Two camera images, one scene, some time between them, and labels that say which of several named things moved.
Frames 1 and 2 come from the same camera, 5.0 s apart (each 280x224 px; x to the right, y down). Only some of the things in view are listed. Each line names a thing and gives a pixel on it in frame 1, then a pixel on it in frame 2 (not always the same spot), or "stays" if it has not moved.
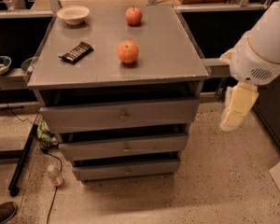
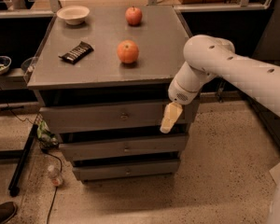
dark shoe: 3,212 stays
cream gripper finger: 239,101 to 172,112
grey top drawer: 57,119 stays
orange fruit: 127,51 stays
